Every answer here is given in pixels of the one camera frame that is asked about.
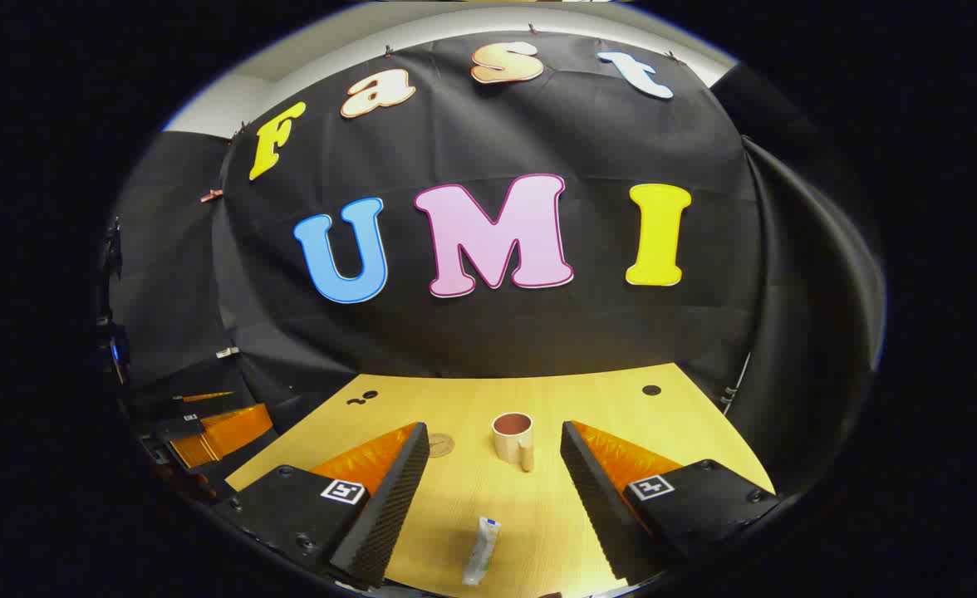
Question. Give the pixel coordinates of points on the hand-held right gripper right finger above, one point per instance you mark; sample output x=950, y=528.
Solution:
x=601, y=498

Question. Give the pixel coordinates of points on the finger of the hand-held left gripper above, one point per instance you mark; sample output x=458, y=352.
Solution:
x=223, y=436
x=206, y=398

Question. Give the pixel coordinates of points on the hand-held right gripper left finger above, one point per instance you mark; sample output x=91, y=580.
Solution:
x=389, y=498

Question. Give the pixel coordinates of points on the round cork coaster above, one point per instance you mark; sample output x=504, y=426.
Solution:
x=442, y=445

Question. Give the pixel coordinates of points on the beige cup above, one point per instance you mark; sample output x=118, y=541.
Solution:
x=512, y=438

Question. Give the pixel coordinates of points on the white toothpaste tube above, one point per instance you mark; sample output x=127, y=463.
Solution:
x=482, y=552

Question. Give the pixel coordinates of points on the wooden desktop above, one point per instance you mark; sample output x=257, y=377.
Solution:
x=455, y=490

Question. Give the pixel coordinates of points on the silver metal clip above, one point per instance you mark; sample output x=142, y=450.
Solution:
x=227, y=353

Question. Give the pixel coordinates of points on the dark equipment with blue light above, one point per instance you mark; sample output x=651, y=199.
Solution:
x=113, y=345

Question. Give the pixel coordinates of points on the black backdrop cloth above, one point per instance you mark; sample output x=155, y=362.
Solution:
x=538, y=332

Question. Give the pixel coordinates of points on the white strip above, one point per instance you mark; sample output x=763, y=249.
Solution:
x=746, y=363

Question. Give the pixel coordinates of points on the small red clip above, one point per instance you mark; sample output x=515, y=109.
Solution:
x=212, y=196

